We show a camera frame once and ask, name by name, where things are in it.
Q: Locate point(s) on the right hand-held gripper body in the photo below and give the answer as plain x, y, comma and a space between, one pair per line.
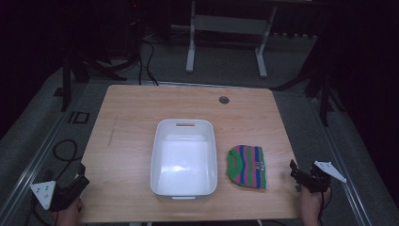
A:
320, 179

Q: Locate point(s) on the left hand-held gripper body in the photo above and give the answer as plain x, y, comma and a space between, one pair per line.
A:
59, 196

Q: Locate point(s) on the person's left hand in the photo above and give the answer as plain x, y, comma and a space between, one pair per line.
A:
70, 215

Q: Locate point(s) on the person's right hand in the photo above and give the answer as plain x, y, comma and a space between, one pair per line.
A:
310, 207

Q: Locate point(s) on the striped knitted garment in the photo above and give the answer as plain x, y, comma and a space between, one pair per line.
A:
247, 166

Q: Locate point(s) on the black tripod stand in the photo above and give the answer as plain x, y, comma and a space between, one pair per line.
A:
323, 91
78, 69

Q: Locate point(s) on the white plastic bin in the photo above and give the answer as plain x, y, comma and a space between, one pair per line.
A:
184, 158

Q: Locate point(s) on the white metal stand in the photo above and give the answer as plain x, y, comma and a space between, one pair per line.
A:
226, 25

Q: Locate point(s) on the metal floor rail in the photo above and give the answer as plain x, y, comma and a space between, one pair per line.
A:
37, 157
338, 163

